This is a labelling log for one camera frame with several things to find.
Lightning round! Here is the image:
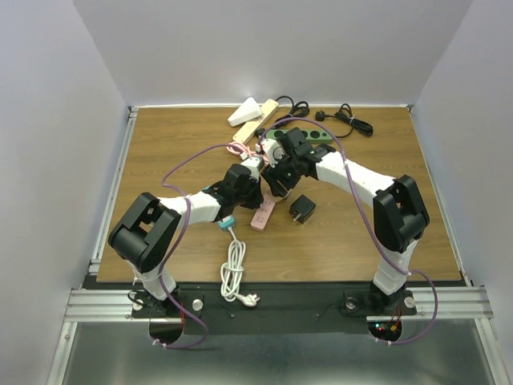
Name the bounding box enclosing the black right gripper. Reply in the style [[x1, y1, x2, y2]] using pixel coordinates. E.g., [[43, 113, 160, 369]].
[[261, 149, 301, 197]]

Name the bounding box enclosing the pink power strip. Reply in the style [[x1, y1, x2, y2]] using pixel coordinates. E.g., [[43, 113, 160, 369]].
[[250, 193, 276, 232]]

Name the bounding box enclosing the black charger block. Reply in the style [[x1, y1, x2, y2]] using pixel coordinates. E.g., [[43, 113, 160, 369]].
[[289, 195, 317, 224]]

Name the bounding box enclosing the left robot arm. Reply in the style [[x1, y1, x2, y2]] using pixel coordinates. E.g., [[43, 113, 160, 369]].
[[107, 156, 264, 316]]

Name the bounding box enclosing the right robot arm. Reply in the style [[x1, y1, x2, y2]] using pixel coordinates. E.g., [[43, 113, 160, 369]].
[[256, 128, 430, 313]]

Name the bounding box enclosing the teal travel adapter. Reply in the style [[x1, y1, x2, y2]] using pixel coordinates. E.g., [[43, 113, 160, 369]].
[[216, 209, 236, 231]]

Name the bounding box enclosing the green power strip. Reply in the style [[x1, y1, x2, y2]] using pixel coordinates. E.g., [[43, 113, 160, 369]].
[[265, 129, 333, 144]]

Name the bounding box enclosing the cream power strip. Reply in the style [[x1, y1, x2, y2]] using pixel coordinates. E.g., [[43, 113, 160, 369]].
[[232, 99, 278, 144]]

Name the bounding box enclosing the white wedge adapter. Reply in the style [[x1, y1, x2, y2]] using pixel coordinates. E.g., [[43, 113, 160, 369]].
[[228, 97, 262, 127]]

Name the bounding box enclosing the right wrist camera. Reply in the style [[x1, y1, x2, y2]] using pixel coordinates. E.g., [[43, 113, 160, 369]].
[[256, 138, 285, 167]]

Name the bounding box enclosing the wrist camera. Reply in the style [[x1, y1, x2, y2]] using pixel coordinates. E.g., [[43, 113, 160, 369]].
[[256, 138, 285, 167], [241, 156, 265, 179]]

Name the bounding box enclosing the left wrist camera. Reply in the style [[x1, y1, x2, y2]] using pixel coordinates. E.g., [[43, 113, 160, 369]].
[[241, 156, 265, 179]]

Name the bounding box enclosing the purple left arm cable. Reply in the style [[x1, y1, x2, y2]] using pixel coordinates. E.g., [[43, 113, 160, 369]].
[[150, 144, 249, 351]]

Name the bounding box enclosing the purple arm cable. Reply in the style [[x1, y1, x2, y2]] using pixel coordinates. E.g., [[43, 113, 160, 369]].
[[256, 117, 438, 347], [150, 144, 249, 351]]

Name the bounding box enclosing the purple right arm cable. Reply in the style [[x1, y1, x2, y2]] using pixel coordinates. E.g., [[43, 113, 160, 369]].
[[256, 117, 438, 347]]

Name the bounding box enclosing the black cable of cream strip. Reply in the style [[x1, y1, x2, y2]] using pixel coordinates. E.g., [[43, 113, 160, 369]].
[[256, 95, 311, 140]]

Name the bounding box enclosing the white coiled cable with plug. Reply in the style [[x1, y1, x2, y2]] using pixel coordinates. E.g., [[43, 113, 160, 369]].
[[220, 228, 261, 309]]

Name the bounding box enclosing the black cable of green strip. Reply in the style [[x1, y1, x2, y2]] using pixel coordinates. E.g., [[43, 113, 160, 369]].
[[315, 103, 374, 139]]

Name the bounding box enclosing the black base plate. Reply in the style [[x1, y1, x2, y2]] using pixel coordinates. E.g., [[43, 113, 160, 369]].
[[129, 282, 417, 335]]

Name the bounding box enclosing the aluminium frame rail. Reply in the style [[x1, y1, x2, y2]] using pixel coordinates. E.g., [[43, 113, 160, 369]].
[[46, 106, 139, 384]]

